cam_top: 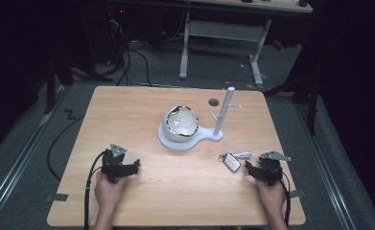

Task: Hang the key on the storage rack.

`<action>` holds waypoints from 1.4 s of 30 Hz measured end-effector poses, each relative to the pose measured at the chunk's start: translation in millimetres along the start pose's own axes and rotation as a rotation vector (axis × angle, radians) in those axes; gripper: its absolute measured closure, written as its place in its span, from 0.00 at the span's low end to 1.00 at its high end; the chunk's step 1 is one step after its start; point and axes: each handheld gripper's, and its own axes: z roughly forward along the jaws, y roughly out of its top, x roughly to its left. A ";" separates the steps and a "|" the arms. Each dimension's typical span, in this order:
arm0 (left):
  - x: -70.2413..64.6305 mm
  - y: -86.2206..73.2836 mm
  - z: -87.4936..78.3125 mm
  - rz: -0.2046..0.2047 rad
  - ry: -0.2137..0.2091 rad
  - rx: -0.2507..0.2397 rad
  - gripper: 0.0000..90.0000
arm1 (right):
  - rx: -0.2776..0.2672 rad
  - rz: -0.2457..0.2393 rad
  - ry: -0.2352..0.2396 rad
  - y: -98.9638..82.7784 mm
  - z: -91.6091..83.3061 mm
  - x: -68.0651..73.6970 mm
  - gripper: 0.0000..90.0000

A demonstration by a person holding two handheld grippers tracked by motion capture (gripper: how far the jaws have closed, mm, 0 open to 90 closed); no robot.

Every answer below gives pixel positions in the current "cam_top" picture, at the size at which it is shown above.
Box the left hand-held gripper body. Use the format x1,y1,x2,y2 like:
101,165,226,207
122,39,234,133
101,143,128,184

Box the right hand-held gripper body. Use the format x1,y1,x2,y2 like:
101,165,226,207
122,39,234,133
255,150,293,187

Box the person's right hand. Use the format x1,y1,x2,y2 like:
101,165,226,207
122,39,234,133
255,178,288,213

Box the person's left hand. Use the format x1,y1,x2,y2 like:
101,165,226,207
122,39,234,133
94,172,128,210

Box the silver metal key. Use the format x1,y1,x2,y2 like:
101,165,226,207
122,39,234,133
231,150,253,160

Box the car key fob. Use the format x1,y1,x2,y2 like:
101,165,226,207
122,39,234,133
219,152,243,173

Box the grey tape strip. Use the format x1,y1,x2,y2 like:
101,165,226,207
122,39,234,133
288,189,307,199
44,193,69,203

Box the white round bowl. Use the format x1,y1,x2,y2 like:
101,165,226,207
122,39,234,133
161,104,199,144

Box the black metal stand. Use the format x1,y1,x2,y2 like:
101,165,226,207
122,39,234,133
42,56,114,115
263,61,322,136

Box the dark computer tower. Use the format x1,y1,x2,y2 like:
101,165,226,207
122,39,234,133
81,5,130,66

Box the white-framed background desk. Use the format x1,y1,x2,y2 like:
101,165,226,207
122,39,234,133
178,0,315,86

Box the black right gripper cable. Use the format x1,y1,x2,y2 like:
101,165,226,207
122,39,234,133
279,171,293,228

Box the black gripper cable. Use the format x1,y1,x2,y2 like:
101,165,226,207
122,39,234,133
279,171,293,228
83,150,108,230

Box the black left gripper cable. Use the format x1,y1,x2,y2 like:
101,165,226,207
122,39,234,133
83,150,108,230

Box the metal floor rail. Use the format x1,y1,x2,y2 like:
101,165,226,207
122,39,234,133
0,85,70,224
293,103,358,230

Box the white stand with post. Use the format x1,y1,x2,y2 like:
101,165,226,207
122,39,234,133
157,86,243,152

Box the black floor cable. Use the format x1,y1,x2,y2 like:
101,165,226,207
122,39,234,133
46,114,85,182

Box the bundle of black floor cables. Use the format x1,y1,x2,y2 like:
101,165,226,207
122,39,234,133
115,39,153,88

